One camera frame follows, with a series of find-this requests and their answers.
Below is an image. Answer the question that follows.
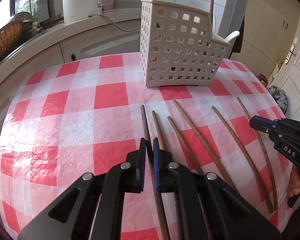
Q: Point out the black framed tray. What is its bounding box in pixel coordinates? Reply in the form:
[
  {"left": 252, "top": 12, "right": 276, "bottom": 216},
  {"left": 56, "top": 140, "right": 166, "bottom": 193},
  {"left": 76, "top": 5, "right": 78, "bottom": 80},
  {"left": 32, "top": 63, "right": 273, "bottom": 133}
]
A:
[{"left": 14, "top": 0, "right": 51, "bottom": 22}]

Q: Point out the brown wooden chopstick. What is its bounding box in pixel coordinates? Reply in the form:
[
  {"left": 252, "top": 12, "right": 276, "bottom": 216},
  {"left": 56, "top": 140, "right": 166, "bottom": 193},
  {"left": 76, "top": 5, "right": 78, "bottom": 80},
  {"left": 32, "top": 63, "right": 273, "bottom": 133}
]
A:
[
  {"left": 140, "top": 105, "right": 171, "bottom": 239},
  {"left": 212, "top": 106, "right": 271, "bottom": 214},
  {"left": 152, "top": 111, "right": 167, "bottom": 151},
  {"left": 167, "top": 116, "right": 205, "bottom": 176},
  {"left": 173, "top": 100, "right": 238, "bottom": 192},
  {"left": 232, "top": 97, "right": 278, "bottom": 213}
]

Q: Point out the woven wicker basket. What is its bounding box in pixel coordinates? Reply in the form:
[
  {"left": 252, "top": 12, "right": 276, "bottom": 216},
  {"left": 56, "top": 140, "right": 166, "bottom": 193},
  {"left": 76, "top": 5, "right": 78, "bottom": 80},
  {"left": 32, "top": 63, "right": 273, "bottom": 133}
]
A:
[{"left": 0, "top": 20, "right": 23, "bottom": 62}]

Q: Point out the white perforated utensil basket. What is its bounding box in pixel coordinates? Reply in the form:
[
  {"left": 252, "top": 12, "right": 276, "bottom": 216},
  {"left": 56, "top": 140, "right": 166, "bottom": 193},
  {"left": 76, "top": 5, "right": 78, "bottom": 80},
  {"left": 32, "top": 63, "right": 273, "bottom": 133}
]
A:
[{"left": 140, "top": 0, "right": 231, "bottom": 88}]

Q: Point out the red white checkered tablecloth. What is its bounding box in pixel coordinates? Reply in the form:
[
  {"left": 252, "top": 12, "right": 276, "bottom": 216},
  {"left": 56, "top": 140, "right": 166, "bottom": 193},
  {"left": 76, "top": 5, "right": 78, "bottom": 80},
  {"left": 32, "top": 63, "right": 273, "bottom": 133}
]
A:
[{"left": 0, "top": 53, "right": 292, "bottom": 238}]

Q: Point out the person's right hand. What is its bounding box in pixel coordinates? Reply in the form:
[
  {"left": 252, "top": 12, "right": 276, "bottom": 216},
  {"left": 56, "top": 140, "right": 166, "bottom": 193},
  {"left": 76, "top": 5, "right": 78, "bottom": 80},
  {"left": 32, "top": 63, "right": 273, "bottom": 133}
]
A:
[{"left": 287, "top": 165, "right": 300, "bottom": 210}]

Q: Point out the steel colander bowl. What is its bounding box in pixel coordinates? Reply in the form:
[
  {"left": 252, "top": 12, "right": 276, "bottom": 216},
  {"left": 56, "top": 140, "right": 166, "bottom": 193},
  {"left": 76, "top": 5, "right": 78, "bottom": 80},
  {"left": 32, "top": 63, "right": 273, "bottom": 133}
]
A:
[{"left": 9, "top": 11, "right": 38, "bottom": 38}]

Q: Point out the white ceramic spoon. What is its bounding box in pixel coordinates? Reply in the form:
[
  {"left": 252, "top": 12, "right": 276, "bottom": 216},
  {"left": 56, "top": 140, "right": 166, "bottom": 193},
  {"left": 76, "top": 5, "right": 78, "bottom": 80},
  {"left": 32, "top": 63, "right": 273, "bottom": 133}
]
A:
[{"left": 224, "top": 30, "right": 240, "bottom": 43}]

